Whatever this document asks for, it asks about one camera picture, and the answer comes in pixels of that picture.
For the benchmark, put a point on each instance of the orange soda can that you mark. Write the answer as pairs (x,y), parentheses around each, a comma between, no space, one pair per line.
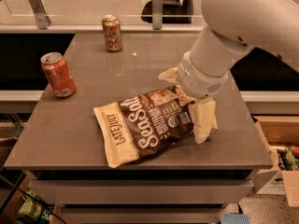
(112,32)

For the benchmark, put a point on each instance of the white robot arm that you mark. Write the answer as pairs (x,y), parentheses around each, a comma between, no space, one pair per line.
(233,29)

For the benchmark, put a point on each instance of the cardboard box with items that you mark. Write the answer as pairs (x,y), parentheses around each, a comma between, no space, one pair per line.
(280,136)

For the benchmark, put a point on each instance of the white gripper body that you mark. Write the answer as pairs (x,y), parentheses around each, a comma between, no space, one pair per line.
(196,78)

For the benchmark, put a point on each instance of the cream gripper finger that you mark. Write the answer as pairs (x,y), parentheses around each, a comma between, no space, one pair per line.
(170,75)
(203,115)

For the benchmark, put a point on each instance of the middle metal railing bracket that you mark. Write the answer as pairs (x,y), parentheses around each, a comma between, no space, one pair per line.
(157,14)

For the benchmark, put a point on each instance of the black office chair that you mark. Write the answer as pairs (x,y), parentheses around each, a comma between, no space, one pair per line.
(177,11)

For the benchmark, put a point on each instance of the brown sea salt chip bag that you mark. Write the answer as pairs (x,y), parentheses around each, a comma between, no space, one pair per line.
(144,125)

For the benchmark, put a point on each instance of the metal railing bracket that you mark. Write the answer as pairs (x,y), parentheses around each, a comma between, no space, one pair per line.
(42,19)
(157,14)

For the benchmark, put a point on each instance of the blue mesh object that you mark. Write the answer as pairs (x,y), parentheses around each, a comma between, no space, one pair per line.
(235,219)

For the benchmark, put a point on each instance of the left metal railing bracket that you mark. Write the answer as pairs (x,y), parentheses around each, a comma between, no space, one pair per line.
(42,19)

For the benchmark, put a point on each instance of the grey table drawer unit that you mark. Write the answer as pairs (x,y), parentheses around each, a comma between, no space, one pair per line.
(141,201)

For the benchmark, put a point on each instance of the red soda can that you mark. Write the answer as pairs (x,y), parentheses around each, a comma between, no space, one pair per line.
(58,75)

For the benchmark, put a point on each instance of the green snack bag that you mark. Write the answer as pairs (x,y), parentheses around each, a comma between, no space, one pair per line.
(34,210)

